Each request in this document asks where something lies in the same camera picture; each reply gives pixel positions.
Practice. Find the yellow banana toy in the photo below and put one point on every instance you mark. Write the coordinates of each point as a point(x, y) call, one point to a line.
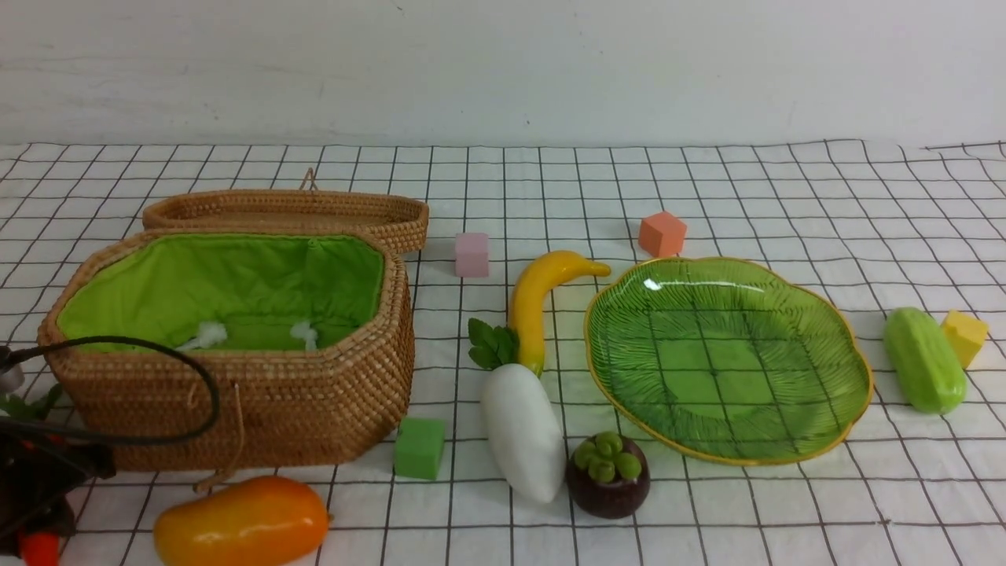
point(526, 313)

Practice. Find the dark purple mangosteen toy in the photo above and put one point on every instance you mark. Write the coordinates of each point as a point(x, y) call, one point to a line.
point(608, 476)

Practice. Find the pink foam cube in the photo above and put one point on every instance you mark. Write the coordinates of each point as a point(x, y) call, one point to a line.
point(472, 255)

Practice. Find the green foam cube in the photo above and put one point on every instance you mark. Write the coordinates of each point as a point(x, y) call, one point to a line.
point(419, 448)

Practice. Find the yellow foam cube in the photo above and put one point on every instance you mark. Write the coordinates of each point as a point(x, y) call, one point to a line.
point(966, 334)

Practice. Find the green cucumber toy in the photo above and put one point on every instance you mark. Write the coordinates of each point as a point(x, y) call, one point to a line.
point(928, 371)

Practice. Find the white radish toy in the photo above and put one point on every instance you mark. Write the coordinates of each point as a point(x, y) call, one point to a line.
point(522, 429)

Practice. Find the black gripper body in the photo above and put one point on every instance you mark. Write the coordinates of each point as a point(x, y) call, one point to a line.
point(35, 482)

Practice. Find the green leaf-shaped glass plate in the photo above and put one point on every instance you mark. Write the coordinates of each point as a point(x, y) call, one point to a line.
point(723, 360)

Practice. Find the woven wicker basket green lining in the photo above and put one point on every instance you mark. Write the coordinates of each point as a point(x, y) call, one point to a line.
point(318, 359)

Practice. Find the orange foam cube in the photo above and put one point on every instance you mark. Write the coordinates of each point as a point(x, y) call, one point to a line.
point(662, 235)

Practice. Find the woven wicker basket lid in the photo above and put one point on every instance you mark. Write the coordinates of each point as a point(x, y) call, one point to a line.
point(400, 223)

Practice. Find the orange yellow mango toy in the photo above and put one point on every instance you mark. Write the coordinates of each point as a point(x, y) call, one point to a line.
point(269, 520)

